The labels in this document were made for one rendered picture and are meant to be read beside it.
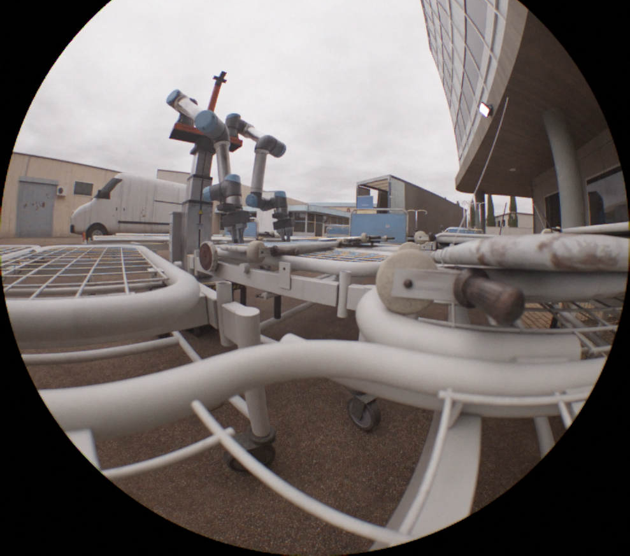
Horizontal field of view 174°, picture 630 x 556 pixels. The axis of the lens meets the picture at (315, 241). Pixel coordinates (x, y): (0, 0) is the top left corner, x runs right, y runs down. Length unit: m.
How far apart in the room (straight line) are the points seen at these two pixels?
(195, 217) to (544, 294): 1.39
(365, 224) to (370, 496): 2.48
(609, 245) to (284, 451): 0.69
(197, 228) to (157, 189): 6.95
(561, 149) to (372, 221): 4.25
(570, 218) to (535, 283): 4.58
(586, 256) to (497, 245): 0.07
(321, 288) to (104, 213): 7.31
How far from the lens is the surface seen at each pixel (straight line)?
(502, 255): 0.15
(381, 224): 2.53
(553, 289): 0.25
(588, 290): 0.30
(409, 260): 0.19
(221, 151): 1.19
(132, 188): 7.87
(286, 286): 0.59
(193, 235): 1.33
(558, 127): 5.29
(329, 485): 0.61
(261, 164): 1.27
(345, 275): 0.51
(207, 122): 1.13
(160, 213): 8.18
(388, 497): 0.62
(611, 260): 0.17
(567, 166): 5.00
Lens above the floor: 0.57
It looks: 2 degrees down
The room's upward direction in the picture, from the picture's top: 2 degrees clockwise
